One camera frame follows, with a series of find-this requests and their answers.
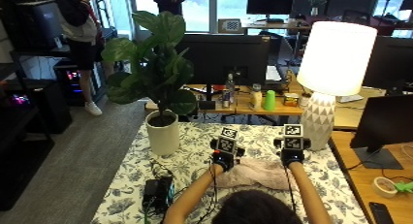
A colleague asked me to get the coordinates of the person's right hand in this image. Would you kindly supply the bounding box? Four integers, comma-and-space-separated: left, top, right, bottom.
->
273, 136, 311, 169

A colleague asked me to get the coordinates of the person's left hand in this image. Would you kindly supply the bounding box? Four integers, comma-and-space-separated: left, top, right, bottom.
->
209, 138, 246, 173

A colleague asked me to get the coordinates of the white marker cube left glove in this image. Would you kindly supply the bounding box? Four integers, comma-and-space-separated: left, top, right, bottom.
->
215, 126, 239, 155

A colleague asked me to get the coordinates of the white marker cube glove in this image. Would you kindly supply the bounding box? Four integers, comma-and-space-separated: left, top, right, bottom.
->
282, 123, 305, 150
215, 126, 239, 155

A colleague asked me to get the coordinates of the white marker cube right glove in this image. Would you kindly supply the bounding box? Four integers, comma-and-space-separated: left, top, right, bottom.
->
282, 123, 305, 150

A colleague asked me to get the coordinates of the pink fluffy cloth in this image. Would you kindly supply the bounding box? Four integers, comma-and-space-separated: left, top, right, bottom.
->
214, 157, 302, 191

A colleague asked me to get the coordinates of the white patterned lamp base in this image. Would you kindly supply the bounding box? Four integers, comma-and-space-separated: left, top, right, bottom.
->
299, 91, 337, 152

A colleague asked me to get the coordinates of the white plant pot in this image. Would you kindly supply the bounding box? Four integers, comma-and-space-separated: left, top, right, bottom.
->
143, 109, 181, 156

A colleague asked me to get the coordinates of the long wooden desk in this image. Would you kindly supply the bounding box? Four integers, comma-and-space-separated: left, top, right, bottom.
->
143, 82, 388, 131

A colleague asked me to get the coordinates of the yellow small box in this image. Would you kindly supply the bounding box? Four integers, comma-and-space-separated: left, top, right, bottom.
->
282, 92, 301, 108

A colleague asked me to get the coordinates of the black electronics box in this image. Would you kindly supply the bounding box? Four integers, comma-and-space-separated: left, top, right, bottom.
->
142, 175, 175, 215

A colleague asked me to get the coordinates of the green plastic cup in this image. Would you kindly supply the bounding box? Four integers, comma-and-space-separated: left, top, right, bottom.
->
262, 89, 277, 112

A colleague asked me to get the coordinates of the wooden side desk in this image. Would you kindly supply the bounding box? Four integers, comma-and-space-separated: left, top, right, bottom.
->
327, 130, 413, 224

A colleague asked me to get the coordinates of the slim drink can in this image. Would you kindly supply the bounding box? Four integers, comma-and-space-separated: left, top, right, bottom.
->
221, 88, 230, 109

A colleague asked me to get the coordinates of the beige tape roll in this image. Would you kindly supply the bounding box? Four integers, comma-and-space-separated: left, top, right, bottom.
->
371, 176, 398, 199

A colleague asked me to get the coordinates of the clear plastic bottle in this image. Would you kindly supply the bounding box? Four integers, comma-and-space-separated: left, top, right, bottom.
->
225, 73, 237, 106

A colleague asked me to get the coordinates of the white paper sheet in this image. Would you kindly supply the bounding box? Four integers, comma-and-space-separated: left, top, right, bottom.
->
335, 93, 365, 104

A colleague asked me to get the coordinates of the blue floral tablecloth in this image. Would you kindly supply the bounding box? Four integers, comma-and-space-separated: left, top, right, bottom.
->
89, 121, 369, 224

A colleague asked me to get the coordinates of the black monitor on wooden desk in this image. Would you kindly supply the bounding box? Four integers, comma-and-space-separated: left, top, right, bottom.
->
349, 94, 413, 171

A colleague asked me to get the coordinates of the black phone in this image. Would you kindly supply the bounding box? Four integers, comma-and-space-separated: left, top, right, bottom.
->
367, 202, 394, 224

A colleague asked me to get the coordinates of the green plastic object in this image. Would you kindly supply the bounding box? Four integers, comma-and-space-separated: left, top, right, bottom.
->
391, 180, 413, 195

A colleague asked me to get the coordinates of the black monitor behind plant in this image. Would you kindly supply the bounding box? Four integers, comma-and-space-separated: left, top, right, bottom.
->
174, 34, 271, 111

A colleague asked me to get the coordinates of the white lamp shade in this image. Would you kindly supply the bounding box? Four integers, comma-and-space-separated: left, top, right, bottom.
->
295, 20, 378, 97

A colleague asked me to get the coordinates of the green leafy plant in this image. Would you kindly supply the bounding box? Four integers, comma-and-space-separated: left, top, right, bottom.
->
101, 10, 198, 119

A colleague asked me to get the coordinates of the black office chair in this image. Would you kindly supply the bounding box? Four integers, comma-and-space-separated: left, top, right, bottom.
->
257, 30, 286, 67

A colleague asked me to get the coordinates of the large black monitor behind lamp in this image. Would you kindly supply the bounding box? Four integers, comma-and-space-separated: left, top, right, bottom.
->
361, 35, 413, 93

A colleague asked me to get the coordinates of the checkerboard calibration board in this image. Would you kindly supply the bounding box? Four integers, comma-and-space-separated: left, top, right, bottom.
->
217, 18, 245, 35

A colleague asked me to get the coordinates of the computer tower with coloured lights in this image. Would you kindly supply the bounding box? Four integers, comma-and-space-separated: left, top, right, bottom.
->
53, 59, 106, 108

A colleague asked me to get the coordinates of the black cabinet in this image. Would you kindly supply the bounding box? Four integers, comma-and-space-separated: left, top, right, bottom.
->
0, 78, 73, 212

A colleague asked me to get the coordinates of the black background monitor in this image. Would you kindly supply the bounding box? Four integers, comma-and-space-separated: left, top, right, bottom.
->
245, 0, 295, 23

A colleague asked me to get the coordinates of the black cable of right glove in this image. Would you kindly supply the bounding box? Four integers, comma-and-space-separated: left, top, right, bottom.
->
282, 165, 298, 212

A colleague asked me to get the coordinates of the black cable of glove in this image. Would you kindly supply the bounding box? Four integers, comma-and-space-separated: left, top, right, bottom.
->
194, 165, 219, 224
282, 165, 298, 212

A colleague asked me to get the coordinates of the black cable of left glove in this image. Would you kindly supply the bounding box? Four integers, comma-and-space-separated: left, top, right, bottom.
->
194, 165, 219, 224

